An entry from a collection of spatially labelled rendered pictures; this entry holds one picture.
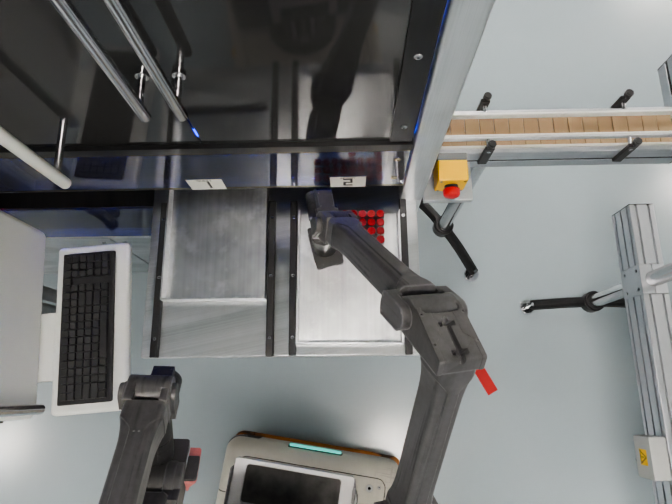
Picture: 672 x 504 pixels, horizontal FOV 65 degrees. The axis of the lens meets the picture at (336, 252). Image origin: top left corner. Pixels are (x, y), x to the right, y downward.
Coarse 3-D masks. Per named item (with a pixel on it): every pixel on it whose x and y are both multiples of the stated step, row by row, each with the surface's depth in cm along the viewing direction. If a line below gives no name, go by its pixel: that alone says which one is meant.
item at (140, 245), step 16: (48, 240) 173; (64, 240) 173; (80, 240) 173; (96, 240) 173; (112, 240) 174; (128, 240) 174; (144, 240) 174; (48, 256) 193; (144, 256) 194; (48, 272) 217
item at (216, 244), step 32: (192, 192) 142; (224, 192) 142; (256, 192) 142; (192, 224) 140; (224, 224) 140; (256, 224) 140; (192, 256) 138; (224, 256) 138; (256, 256) 137; (192, 288) 136; (224, 288) 135; (256, 288) 135
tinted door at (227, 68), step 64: (128, 0) 70; (192, 0) 70; (256, 0) 70; (320, 0) 70; (384, 0) 70; (192, 64) 83; (256, 64) 83; (320, 64) 84; (384, 64) 84; (256, 128) 103; (320, 128) 104; (384, 128) 104
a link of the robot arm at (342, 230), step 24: (336, 216) 107; (336, 240) 102; (360, 240) 95; (360, 264) 93; (384, 264) 86; (384, 288) 85; (408, 288) 79; (432, 288) 80; (384, 312) 78; (408, 312) 74
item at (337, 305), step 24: (384, 216) 139; (312, 264) 136; (312, 288) 135; (336, 288) 135; (360, 288) 134; (312, 312) 133; (336, 312) 133; (360, 312) 133; (312, 336) 132; (336, 336) 132; (360, 336) 131; (384, 336) 131
